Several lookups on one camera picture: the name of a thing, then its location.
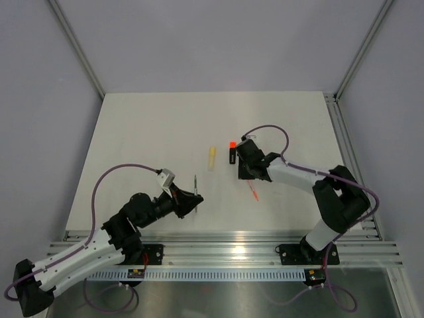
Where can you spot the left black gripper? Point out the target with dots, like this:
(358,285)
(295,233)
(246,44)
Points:
(183,201)

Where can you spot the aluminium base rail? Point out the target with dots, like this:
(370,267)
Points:
(359,248)

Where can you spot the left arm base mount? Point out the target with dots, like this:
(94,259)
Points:
(147,251)

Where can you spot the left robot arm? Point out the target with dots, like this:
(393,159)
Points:
(117,242)

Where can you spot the black orange highlighter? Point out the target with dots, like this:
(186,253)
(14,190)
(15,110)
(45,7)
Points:
(232,152)

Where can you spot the right side aluminium rail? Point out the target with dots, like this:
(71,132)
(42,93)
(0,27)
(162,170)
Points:
(348,155)

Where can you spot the left frame post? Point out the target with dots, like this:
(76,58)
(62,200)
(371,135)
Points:
(70,35)

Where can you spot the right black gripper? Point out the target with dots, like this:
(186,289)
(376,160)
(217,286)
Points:
(242,174)

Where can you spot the white cable duct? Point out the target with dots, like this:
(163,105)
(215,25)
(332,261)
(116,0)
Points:
(204,275)

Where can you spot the circuit board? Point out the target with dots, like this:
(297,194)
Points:
(136,273)
(314,277)

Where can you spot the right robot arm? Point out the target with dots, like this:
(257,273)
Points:
(340,200)

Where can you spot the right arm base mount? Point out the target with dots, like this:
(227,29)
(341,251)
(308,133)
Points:
(297,254)

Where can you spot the green white pen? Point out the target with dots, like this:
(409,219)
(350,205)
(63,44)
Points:
(195,189)

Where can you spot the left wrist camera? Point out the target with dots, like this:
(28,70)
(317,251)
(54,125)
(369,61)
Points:
(165,178)

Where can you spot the yellow highlighter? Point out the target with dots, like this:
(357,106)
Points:
(211,158)

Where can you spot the right circuit board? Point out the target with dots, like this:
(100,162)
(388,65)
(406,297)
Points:
(314,277)

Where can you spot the right frame post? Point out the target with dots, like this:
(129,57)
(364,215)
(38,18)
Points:
(369,38)

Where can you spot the orange thin pen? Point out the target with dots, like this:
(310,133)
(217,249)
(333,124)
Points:
(251,186)

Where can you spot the frame post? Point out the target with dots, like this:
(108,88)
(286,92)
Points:
(369,38)
(70,35)

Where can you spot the left circuit board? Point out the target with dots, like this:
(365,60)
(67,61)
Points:
(136,273)

